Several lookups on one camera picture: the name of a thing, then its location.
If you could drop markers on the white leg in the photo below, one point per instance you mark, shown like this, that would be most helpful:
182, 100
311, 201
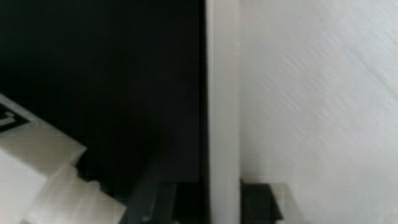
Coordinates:
47, 196

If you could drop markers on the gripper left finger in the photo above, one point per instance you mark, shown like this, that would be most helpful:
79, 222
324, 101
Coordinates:
167, 198

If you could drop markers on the white square table top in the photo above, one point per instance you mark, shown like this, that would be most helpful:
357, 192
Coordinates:
302, 84

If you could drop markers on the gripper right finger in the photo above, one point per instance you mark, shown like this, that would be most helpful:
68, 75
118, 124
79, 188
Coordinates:
258, 204

